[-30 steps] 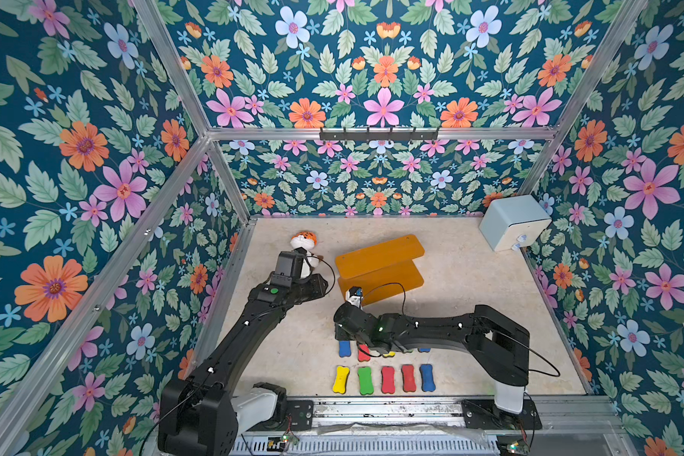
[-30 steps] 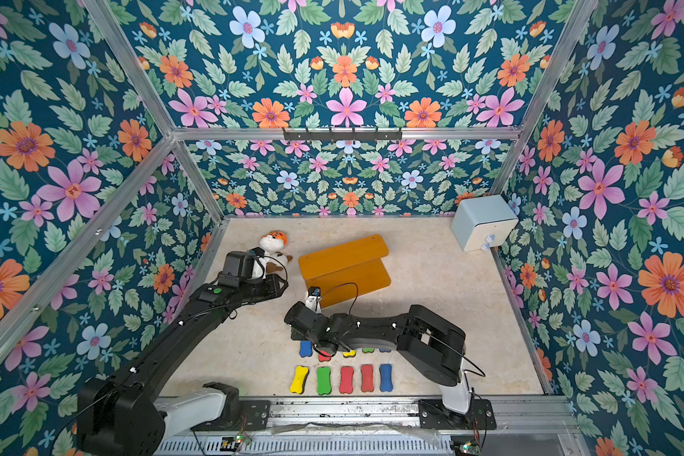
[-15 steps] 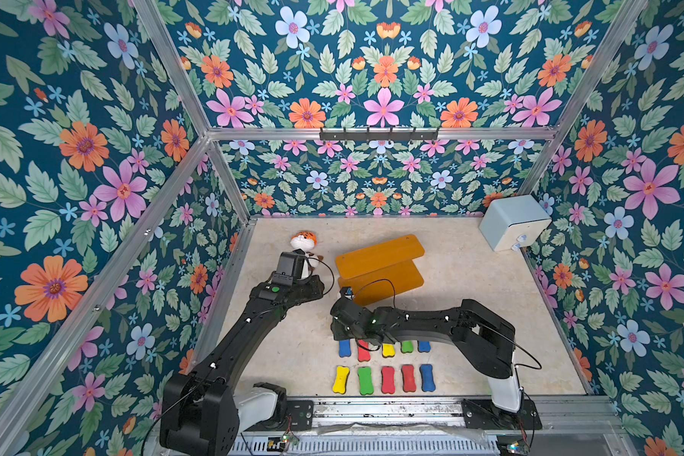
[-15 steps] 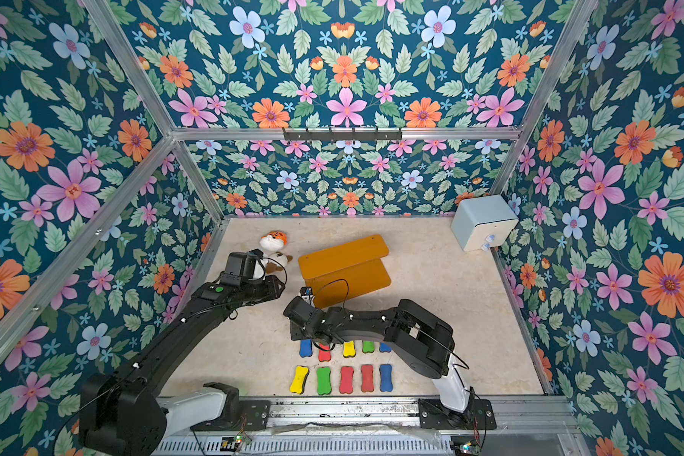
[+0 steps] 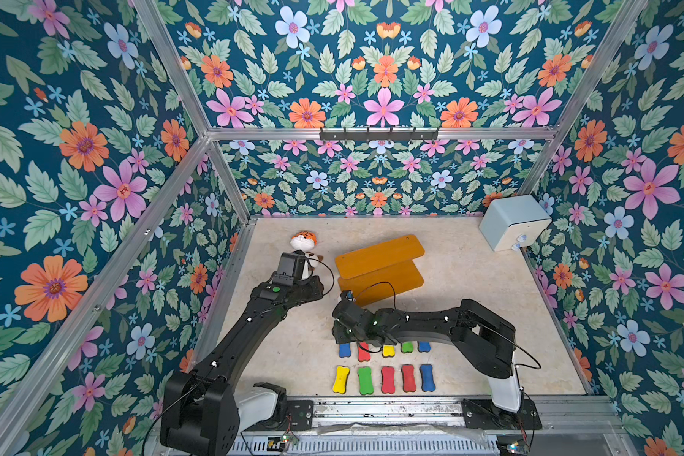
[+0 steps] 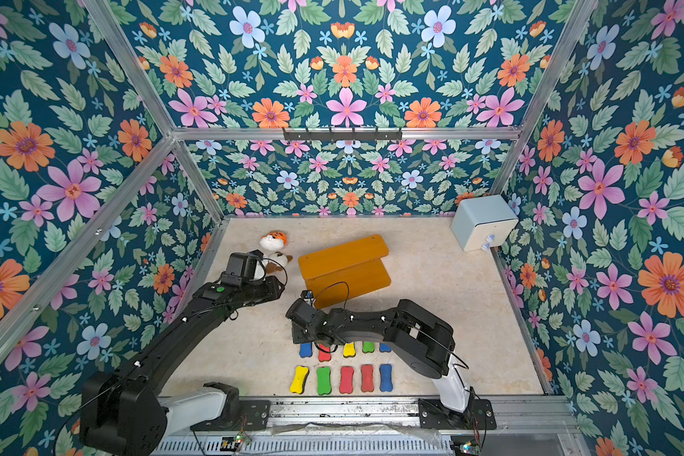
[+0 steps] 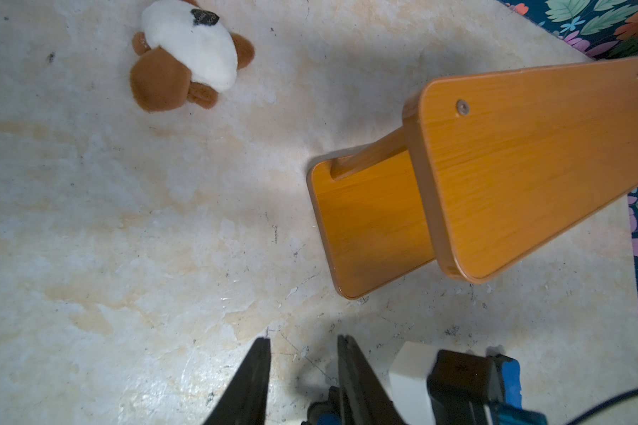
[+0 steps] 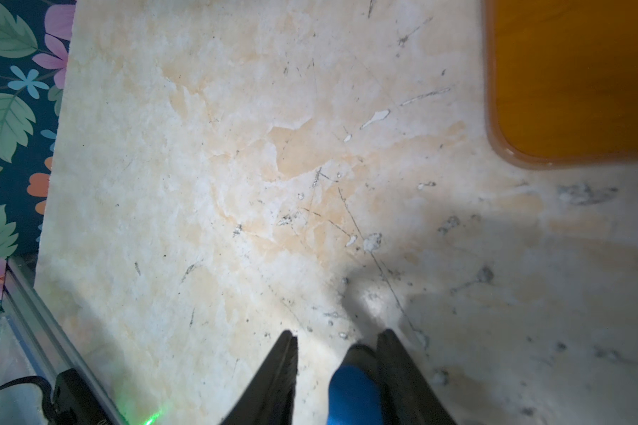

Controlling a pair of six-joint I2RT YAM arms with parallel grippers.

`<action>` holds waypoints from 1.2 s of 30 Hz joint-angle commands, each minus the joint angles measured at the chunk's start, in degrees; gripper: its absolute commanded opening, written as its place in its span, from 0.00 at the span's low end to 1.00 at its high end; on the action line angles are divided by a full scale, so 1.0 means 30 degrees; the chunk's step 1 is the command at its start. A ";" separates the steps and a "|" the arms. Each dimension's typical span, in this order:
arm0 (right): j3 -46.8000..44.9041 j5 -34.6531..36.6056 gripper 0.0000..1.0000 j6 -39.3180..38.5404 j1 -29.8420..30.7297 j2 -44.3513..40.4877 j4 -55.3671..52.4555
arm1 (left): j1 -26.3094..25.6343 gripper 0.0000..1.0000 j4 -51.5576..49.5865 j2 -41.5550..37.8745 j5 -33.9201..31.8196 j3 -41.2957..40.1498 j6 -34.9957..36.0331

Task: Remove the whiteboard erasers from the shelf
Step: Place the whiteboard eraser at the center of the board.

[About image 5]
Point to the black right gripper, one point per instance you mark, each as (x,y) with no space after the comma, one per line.
(342,329)

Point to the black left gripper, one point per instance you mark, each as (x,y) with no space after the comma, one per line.
(315,290)

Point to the blue eraser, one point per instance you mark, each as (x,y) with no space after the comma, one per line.
(345,350)
(424,346)

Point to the red eraser shelf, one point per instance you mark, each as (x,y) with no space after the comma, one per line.
(363,353)

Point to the yellow eraser shelf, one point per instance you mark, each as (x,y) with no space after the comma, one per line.
(388,351)
(341,380)

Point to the red eraser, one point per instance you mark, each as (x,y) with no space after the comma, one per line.
(388,380)
(408,377)

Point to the blue eraser shelf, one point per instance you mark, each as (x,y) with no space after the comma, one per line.
(427,378)

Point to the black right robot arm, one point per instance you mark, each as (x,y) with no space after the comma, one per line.
(486,340)

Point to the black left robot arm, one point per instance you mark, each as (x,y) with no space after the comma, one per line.
(202,415)

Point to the brown white plush dog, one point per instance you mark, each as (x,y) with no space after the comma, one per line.
(313,260)

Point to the white orange plush toy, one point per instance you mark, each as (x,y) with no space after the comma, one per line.
(304,241)

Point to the small green circuit board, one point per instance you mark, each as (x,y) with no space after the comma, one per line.
(282,443)

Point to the right small circuit board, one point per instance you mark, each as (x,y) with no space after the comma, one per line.
(514,448)

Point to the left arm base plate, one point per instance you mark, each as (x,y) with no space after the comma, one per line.
(296,415)

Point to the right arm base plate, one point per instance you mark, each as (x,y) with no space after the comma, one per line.
(482,414)

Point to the black hook rail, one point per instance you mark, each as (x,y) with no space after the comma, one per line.
(385,134)

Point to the pale blue wall box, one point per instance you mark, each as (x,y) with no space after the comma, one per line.
(513,223)

